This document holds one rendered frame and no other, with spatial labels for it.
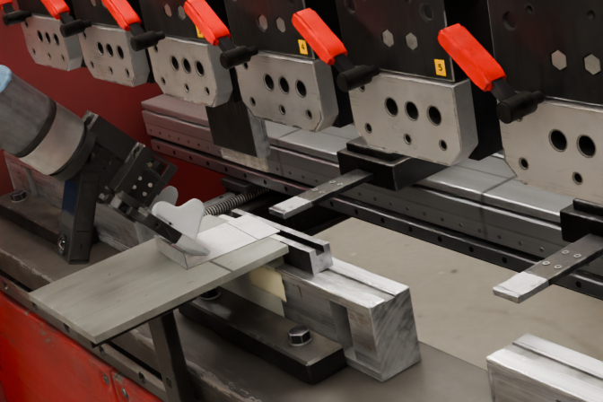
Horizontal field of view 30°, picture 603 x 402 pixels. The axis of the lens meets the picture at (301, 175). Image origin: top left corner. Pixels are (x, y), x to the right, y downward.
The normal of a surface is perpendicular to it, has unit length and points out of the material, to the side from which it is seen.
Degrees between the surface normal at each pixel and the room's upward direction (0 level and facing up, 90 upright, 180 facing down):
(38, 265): 0
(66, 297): 0
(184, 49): 90
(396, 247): 0
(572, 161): 90
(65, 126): 72
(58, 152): 97
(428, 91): 90
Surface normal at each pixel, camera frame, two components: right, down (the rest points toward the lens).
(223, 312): -0.18, -0.92
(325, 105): 0.59, 0.18
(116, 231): -0.79, 0.34
